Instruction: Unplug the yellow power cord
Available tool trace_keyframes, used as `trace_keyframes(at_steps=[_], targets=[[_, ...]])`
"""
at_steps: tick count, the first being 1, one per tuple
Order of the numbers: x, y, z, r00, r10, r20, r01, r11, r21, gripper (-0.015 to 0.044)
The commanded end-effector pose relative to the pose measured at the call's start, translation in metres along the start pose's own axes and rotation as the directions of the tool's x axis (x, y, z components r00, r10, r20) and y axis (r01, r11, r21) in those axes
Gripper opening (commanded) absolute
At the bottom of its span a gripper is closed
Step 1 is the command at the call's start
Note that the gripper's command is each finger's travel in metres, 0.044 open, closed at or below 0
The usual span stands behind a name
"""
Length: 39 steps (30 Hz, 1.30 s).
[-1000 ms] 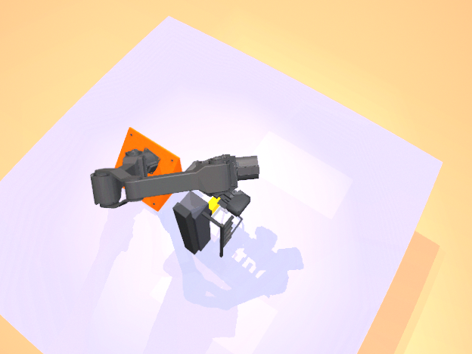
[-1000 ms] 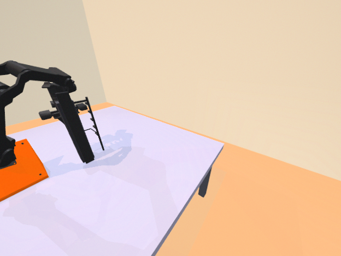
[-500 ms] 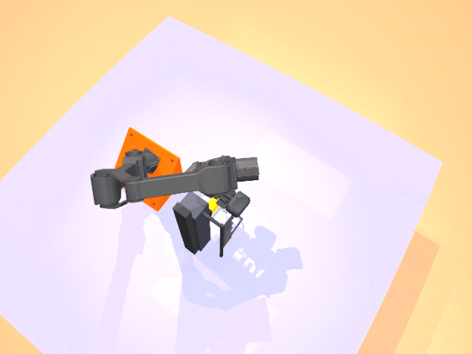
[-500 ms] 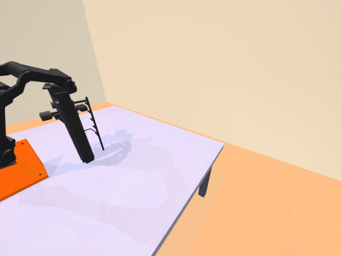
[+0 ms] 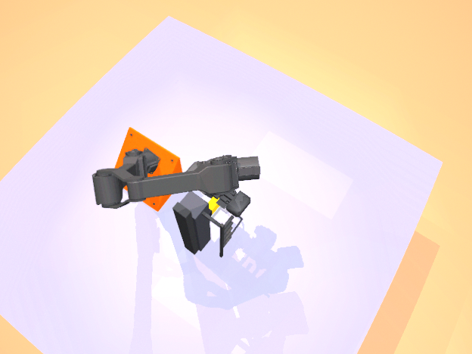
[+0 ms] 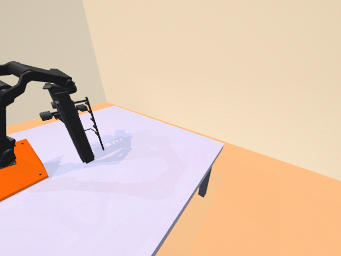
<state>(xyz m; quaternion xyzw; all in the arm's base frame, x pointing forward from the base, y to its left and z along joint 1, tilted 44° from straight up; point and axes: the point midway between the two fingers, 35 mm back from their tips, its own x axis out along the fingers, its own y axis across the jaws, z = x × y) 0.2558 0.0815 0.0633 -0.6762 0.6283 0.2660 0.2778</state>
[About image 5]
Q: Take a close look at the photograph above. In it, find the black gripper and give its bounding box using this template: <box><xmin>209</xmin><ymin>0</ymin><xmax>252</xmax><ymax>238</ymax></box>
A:
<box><xmin>186</xmin><ymin>161</ymin><xmax>251</xmax><ymax>218</ymax></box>

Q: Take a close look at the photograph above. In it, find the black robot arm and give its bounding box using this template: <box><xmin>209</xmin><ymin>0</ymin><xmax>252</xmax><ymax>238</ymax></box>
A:
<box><xmin>92</xmin><ymin>147</ymin><xmax>261</xmax><ymax>209</ymax></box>

